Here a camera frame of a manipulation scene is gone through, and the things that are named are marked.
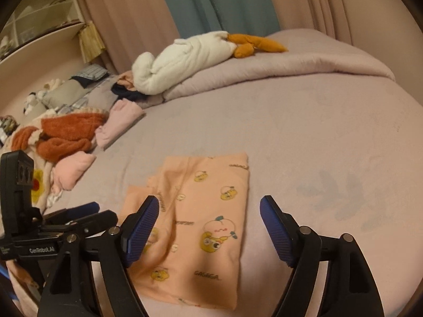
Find peach duck print baby garment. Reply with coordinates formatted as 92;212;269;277
120;152;250;310

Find salmon pink fleece garment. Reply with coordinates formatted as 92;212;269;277
52;151;96;194

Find cream fluffy blanket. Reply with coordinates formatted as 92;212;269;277
0;106;110;317

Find rust orange fleece garment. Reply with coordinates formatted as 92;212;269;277
11;110;108;163

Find light pink folded garment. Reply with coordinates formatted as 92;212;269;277
95;99;145;150

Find dark navy garment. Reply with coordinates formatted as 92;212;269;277
111;83;148;102

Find mauve bed sheet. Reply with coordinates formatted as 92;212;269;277
54;74;422;316

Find plaid grey pillow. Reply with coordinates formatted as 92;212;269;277
71;64;110;88

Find yellow hanging cloth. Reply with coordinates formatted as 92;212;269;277
78;21;106;63

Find white goose plush toy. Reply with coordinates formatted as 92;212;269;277
131;31;287;96

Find pink curtain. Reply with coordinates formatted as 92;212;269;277
78;0;352;72

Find folded mauve duvet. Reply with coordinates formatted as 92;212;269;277
139;29;395;108

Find teal curtain panel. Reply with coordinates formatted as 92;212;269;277
165;0;281;38

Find white wall shelf unit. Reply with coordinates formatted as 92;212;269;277
0;0;88;113

